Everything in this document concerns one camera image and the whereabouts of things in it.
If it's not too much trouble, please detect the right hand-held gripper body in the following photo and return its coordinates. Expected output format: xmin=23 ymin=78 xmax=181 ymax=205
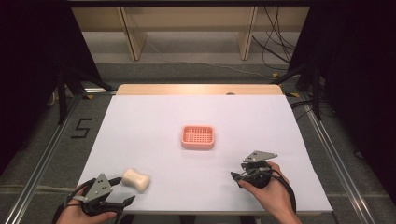
xmin=241 ymin=150 xmax=278 ymax=189

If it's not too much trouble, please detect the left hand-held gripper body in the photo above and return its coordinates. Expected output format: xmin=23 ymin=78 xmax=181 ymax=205
xmin=81 ymin=173 xmax=123 ymax=217

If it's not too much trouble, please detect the cream soap bar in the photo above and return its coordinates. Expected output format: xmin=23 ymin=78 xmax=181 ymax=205
xmin=120 ymin=167 xmax=151 ymax=193

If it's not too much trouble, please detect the pink soap dish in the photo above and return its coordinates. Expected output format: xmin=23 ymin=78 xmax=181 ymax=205
xmin=180 ymin=124 xmax=216 ymax=151

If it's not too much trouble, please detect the person's right hand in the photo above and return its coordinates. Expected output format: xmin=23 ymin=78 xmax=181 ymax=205
xmin=238 ymin=161 xmax=296 ymax=216

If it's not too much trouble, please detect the person's left hand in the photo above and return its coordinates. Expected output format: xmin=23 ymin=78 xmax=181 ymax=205
xmin=56 ymin=199 xmax=119 ymax=224

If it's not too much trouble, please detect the white paper sheet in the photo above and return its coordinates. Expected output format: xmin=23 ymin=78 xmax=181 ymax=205
xmin=77 ymin=94 xmax=334 ymax=215

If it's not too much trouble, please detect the black metal stand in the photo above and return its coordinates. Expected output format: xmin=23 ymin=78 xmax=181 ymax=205
xmin=55 ymin=62 xmax=115 ymax=126
xmin=272 ymin=60 xmax=325 ymax=121

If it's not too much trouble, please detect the light wooden table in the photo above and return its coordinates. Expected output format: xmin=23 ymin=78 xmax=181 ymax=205
xmin=116 ymin=83 xmax=284 ymax=96

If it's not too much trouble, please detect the black curtain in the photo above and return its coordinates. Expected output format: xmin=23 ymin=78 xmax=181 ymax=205
xmin=0 ymin=0 xmax=106 ymax=176
xmin=288 ymin=0 xmax=396 ymax=206

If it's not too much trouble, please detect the beige wooden desk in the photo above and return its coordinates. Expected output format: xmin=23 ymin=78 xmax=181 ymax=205
xmin=70 ymin=6 xmax=311 ymax=63

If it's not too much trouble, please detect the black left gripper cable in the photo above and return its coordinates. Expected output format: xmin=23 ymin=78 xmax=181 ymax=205
xmin=53 ymin=177 xmax=97 ymax=224

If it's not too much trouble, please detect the aluminium floor rail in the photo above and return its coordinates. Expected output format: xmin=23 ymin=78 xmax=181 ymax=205
xmin=2 ymin=92 xmax=82 ymax=224
xmin=299 ymin=92 xmax=376 ymax=224

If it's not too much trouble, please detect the thin white cable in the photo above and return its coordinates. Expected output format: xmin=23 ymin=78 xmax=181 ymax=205
xmin=145 ymin=38 xmax=276 ymax=79

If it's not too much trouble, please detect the bundle of black cables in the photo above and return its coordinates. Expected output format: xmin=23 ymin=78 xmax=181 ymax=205
xmin=251 ymin=6 xmax=297 ymax=72

